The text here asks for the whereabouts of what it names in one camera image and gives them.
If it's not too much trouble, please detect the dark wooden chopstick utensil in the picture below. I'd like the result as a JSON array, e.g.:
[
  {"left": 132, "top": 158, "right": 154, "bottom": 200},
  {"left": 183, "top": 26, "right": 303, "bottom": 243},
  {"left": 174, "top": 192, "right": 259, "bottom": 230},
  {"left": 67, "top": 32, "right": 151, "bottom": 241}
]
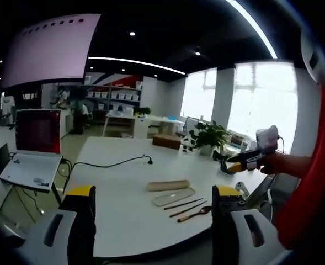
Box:
[
  {"left": 163, "top": 198, "right": 205, "bottom": 211},
  {"left": 169, "top": 201, "right": 207, "bottom": 218}
]

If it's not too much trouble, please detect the person's red clothing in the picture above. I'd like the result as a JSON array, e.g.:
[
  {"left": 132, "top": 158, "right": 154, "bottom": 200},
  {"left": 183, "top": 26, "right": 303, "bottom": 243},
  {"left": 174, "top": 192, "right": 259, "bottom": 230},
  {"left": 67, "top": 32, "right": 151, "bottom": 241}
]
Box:
[{"left": 272, "top": 82, "right": 325, "bottom": 251}]

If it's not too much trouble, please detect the shelf with white bins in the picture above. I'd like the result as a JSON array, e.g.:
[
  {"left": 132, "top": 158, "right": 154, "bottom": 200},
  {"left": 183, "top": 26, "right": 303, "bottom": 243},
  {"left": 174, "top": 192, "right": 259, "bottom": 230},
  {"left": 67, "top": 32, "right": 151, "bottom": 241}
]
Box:
[{"left": 84, "top": 82, "right": 143, "bottom": 118}]

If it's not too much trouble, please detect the black object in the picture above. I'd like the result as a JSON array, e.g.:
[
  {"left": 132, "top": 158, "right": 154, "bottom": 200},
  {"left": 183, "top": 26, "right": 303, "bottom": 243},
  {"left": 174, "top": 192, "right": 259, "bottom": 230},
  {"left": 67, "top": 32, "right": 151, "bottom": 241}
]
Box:
[{"left": 212, "top": 150, "right": 231, "bottom": 173}]

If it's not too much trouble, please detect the beige cutlery case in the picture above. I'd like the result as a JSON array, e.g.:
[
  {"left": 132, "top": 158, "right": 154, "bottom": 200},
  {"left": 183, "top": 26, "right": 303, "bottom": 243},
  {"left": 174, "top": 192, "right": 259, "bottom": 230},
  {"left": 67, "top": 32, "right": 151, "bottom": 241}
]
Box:
[{"left": 146, "top": 179, "right": 191, "bottom": 193}]

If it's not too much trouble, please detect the grey chair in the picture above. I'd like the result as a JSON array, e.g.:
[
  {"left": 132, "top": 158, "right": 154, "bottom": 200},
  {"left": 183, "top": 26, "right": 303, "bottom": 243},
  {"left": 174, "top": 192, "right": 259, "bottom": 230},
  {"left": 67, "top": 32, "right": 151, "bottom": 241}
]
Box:
[{"left": 246, "top": 175, "right": 279, "bottom": 219}]

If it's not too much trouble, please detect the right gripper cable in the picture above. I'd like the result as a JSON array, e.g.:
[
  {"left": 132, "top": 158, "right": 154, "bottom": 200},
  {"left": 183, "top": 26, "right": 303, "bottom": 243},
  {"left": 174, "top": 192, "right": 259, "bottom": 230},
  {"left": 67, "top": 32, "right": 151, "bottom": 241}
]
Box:
[{"left": 276, "top": 134, "right": 286, "bottom": 154}]

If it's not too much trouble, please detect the dark wooden spoon utensil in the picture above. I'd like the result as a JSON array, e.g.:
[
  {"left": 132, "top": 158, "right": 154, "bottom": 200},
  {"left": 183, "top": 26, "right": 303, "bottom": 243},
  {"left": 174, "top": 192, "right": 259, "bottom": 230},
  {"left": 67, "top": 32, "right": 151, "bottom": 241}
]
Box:
[{"left": 177, "top": 205, "right": 212, "bottom": 223}]

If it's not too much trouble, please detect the white laptop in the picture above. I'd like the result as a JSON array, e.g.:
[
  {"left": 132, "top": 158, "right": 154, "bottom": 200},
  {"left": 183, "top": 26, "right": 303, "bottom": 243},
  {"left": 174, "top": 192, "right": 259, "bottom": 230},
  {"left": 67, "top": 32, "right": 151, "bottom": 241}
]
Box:
[{"left": 0, "top": 108, "right": 64, "bottom": 194}]

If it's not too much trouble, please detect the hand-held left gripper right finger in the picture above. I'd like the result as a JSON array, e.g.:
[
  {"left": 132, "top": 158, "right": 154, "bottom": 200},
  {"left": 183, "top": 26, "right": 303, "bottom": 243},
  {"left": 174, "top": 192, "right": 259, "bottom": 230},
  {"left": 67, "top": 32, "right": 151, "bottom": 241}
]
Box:
[{"left": 211, "top": 184, "right": 279, "bottom": 265}]

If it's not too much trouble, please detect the brown cardboard box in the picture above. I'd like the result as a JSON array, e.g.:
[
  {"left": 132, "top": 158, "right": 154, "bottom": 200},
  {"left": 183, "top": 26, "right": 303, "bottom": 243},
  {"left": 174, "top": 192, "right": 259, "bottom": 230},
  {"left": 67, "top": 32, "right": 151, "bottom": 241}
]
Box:
[{"left": 152, "top": 134, "right": 181, "bottom": 150}]

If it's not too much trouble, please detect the white background table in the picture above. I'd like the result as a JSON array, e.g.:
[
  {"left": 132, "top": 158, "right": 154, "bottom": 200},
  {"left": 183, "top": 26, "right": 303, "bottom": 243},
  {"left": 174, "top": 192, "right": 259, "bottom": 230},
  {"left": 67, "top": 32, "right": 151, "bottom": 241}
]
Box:
[{"left": 103, "top": 110, "right": 152, "bottom": 138}]

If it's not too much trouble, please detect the white projector screen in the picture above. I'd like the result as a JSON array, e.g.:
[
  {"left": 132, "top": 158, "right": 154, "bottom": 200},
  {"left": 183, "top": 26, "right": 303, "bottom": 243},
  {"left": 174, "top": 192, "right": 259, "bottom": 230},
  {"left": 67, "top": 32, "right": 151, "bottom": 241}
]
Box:
[{"left": 1, "top": 13, "right": 102, "bottom": 88}]

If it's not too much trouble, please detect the small white device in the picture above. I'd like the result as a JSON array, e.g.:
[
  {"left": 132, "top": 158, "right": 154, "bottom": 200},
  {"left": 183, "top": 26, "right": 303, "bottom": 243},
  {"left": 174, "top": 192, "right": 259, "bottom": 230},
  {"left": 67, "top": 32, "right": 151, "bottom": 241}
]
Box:
[{"left": 235, "top": 181, "right": 249, "bottom": 194}]

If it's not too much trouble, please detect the green potted plant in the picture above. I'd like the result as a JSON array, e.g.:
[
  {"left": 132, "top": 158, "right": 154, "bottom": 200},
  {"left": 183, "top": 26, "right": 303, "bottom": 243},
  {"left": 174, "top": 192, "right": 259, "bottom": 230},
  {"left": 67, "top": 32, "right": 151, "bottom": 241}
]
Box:
[{"left": 189, "top": 122, "right": 231, "bottom": 156}]

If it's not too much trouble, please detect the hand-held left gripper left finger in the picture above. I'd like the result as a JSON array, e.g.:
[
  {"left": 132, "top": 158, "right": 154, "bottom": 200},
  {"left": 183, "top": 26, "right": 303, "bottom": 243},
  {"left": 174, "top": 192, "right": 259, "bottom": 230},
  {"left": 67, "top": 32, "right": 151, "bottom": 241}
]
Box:
[{"left": 26, "top": 184, "right": 97, "bottom": 265}]

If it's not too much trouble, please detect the person's right hand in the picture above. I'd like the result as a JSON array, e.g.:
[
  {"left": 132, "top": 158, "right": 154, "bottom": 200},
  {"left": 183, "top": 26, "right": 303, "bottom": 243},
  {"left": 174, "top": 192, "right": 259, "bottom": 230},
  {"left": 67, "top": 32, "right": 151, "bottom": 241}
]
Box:
[{"left": 259, "top": 153, "right": 281, "bottom": 175}]

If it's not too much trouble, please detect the black cable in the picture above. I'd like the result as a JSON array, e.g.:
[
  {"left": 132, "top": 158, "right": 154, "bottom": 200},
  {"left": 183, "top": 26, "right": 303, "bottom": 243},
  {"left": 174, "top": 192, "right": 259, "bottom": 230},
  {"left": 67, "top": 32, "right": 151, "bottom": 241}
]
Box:
[{"left": 63, "top": 155, "right": 154, "bottom": 191}]

